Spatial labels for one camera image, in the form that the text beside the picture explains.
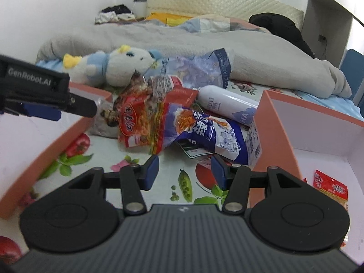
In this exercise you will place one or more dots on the red sachet packet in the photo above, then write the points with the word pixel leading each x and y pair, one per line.
pixel 181 96

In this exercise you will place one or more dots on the black clothing pile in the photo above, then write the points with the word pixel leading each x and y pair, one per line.
pixel 283 27

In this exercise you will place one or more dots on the blue white snack bag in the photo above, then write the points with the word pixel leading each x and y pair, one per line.
pixel 172 122

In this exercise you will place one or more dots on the blue chair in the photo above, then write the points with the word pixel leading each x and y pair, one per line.
pixel 353 68

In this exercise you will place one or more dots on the red orange noodle snack bag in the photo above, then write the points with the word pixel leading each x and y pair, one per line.
pixel 138 120

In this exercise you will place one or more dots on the grey black sesame packet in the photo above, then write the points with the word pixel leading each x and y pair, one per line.
pixel 106 121

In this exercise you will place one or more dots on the grey duvet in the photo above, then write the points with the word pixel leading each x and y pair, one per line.
pixel 260 57

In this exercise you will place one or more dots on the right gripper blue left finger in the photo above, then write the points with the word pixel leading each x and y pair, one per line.
pixel 134 179

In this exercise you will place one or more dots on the grey wardrobe cabinet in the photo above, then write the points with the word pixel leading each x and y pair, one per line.
pixel 331 27

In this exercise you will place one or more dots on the white blue plush toy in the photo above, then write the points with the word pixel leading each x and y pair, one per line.
pixel 115 68

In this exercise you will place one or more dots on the clear brown snack bag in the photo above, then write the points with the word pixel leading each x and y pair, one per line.
pixel 154 87

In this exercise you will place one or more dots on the pink box lid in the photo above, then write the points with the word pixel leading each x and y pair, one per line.
pixel 28 146

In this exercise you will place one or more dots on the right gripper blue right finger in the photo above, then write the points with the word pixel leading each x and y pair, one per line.
pixel 236 180

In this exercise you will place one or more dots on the yellow pillow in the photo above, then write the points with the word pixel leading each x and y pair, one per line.
pixel 171 20

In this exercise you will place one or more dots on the cardboard box with clothes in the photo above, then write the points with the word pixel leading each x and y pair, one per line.
pixel 116 14

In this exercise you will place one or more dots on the purple facial tissue pack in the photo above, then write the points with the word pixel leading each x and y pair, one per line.
pixel 213 68

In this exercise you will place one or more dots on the red spicy strips bag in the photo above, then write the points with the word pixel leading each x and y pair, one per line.
pixel 331 187

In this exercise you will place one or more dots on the pink gift box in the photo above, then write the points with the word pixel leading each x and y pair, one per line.
pixel 302 137

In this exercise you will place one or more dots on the patchwork pillow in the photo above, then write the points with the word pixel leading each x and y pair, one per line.
pixel 217 23

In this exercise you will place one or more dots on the white spray bottle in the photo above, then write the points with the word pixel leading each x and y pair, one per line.
pixel 228 104

